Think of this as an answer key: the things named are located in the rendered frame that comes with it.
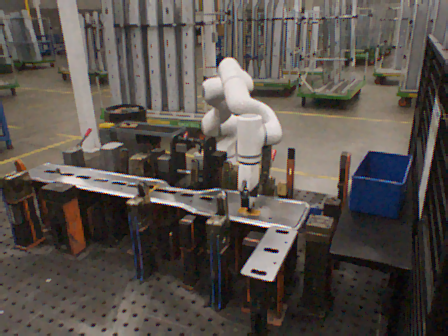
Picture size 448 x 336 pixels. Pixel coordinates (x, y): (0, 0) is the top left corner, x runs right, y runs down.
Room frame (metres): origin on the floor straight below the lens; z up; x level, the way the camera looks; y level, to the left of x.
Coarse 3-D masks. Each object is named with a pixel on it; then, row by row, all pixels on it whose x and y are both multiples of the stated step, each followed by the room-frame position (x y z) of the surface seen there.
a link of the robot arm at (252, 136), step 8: (240, 120) 1.25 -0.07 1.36; (248, 120) 1.24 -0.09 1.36; (256, 120) 1.24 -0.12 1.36; (240, 128) 1.25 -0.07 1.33; (248, 128) 1.24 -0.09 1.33; (256, 128) 1.24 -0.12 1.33; (264, 128) 1.26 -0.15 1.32; (240, 136) 1.25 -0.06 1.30; (248, 136) 1.24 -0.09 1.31; (256, 136) 1.24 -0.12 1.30; (264, 136) 1.25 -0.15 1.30; (240, 144) 1.25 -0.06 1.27; (248, 144) 1.24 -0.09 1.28; (256, 144) 1.24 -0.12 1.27; (264, 144) 1.26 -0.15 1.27; (240, 152) 1.25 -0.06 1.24; (248, 152) 1.24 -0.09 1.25; (256, 152) 1.24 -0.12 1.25
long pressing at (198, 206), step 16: (32, 176) 1.70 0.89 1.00; (48, 176) 1.70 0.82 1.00; (64, 176) 1.69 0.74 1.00; (96, 176) 1.68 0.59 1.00; (112, 176) 1.67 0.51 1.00; (128, 176) 1.66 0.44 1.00; (112, 192) 1.50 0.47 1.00; (128, 192) 1.49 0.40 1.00; (160, 192) 1.48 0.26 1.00; (176, 192) 1.47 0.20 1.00; (192, 192) 1.47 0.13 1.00; (208, 192) 1.46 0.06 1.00; (192, 208) 1.32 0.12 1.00; (208, 208) 1.32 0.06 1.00; (256, 208) 1.30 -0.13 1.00; (272, 208) 1.30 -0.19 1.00; (288, 208) 1.30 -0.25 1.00; (304, 208) 1.29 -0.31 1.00; (256, 224) 1.19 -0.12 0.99; (272, 224) 1.18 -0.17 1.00; (288, 224) 1.18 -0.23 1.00
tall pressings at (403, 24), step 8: (408, 0) 9.93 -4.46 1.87; (416, 0) 9.87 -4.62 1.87; (408, 8) 9.94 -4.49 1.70; (400, 16) 9.97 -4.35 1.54; (408, 16) 9.93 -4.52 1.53; (400, 24) 9.98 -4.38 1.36; (408, 24) 9.87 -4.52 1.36; (432, 24) 9.48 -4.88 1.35; (400, 32) 10.00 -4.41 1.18; (400, 40) 9.98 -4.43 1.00; (400, 48) 9.96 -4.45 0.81; (400, 56) 9.92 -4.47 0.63; (408, 56) 9.77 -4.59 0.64; (400, 64) 9.90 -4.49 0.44
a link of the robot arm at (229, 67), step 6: (222, 60) 1.59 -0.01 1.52; (228, 60) 1.56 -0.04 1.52; (234, 60) 1.57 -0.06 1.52; (222, 66) 1.55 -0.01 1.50; (228, 66) 1.53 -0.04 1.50; (234, 66) 1.53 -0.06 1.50; (222, 72) 1.53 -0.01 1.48; (228, 72) 1.50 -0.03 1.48; (234, 72) 1.50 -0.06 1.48; (240, 72) 1.52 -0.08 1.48; (222, 78) 1.51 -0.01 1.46; (246, 78) 1.67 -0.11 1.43; (222, 84) 1.50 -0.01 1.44; (246, 84) 1.65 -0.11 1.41; (252, 84) 1.70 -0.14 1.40; (252, 90) 1.70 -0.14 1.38
